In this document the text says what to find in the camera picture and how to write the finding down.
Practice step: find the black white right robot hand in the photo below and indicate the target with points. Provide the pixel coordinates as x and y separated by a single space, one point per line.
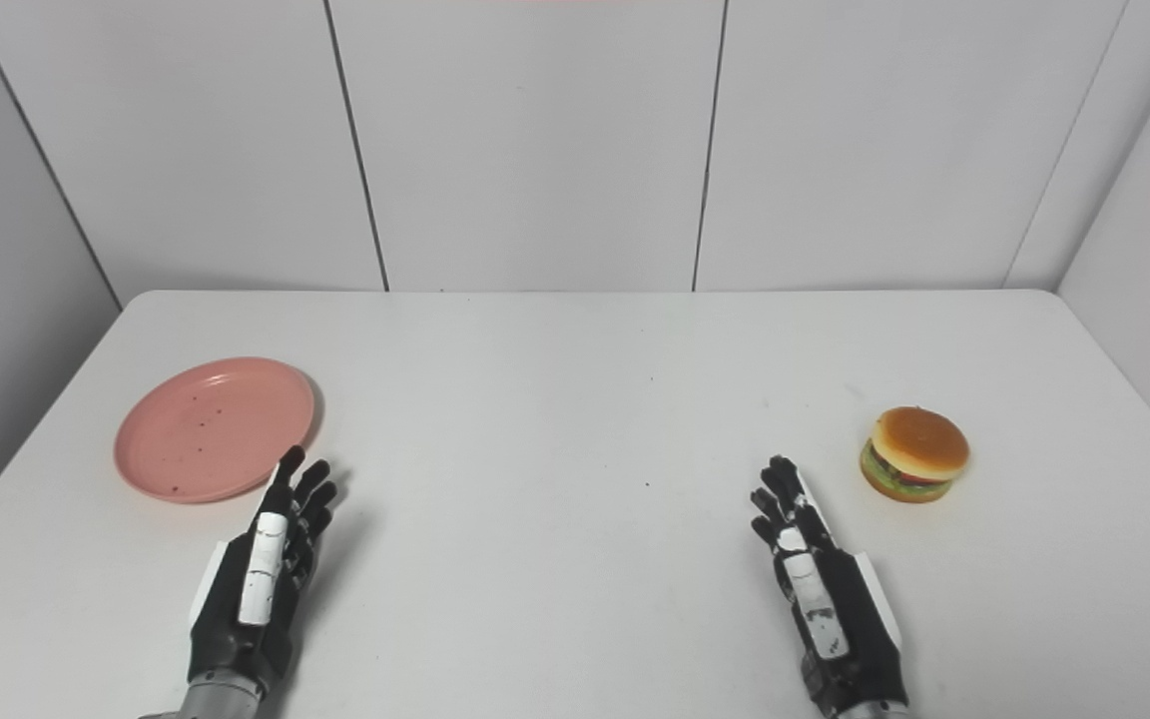
815 589

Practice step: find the pink round plate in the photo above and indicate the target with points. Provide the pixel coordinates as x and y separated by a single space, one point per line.
211 429

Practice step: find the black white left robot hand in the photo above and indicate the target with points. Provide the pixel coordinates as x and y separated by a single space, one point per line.
261 569

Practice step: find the toy hamburger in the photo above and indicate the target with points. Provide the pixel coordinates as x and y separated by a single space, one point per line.
916 449

